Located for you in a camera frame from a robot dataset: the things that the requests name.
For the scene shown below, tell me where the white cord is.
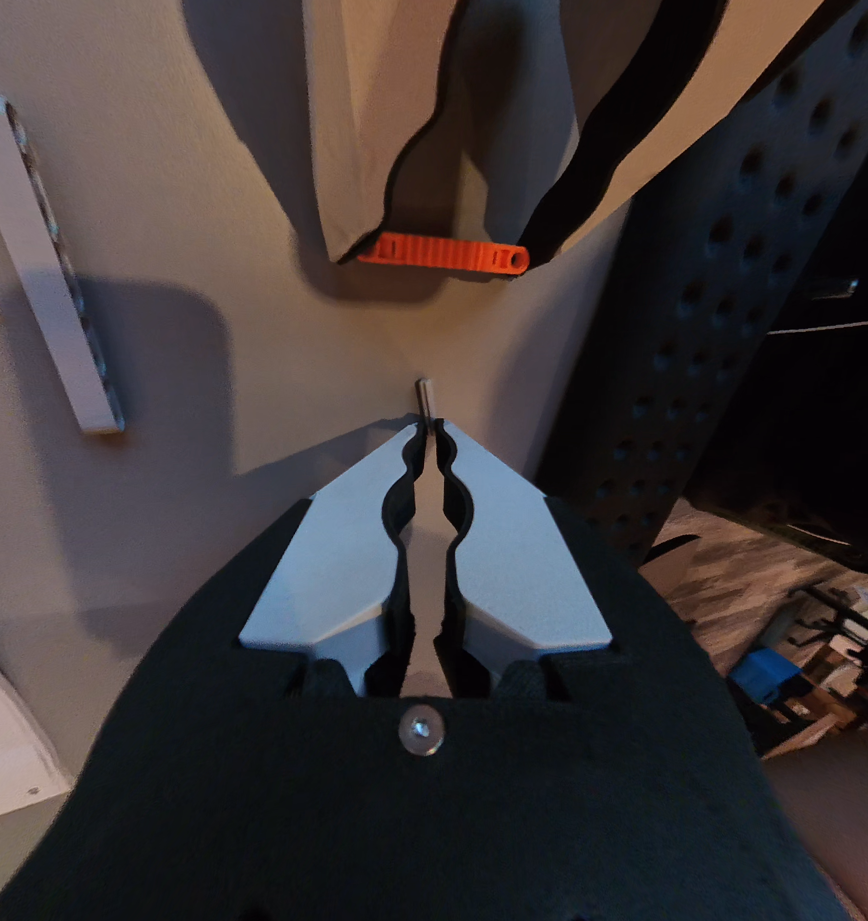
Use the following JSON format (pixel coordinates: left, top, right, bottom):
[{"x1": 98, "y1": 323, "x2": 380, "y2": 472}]
[{"x1": 765, "y1": 315, "x2": 868, "y2": 337}]

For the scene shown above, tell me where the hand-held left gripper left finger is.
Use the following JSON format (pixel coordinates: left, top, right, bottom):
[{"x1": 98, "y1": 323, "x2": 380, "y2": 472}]
[{"x1": 238, "y1": 423, "x2": 429, "y2": 699}]

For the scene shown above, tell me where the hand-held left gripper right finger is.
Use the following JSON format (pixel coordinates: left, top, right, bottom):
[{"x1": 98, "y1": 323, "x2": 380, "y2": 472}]
[{"x1": 432, "y1": 419, "x2": 615, "y2": 699}]

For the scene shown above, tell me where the grey desk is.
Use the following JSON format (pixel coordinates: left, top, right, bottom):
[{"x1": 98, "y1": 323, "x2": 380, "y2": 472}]
[{"x1": 0, "y1": 0, "x2": 630, "y2": 921}]

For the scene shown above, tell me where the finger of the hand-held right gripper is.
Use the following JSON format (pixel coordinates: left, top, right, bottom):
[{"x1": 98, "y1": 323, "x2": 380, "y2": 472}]
[
  {"x1": 516, "y1": 0, "x2": 863, "y2": 269},
  {"x1": 303, "y1": 0, "x2": 474, "y2": 266}
]

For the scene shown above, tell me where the blue box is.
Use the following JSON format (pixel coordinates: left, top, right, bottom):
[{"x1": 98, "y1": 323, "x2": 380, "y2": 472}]
[{"x1": 727, "y1": 646, "x2": 803, "y2": 705}]

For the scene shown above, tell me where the long grey toy beam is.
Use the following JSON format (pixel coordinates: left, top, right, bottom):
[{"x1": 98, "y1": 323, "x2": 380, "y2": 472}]
[{"x1": 0, "y1": 94, "x2": 127, "y2": 436}]

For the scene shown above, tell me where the black perforated panel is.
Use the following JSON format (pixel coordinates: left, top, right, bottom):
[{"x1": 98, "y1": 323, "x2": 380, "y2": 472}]
[{"x1": 535, "y1": 0, "x2": 868, "y2": 571}]

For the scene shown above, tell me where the orange toy beam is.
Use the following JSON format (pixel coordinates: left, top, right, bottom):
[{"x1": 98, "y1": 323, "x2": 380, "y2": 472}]
[{"x1": 356, "y1": 231, "x2": 533, "y2": 276}]

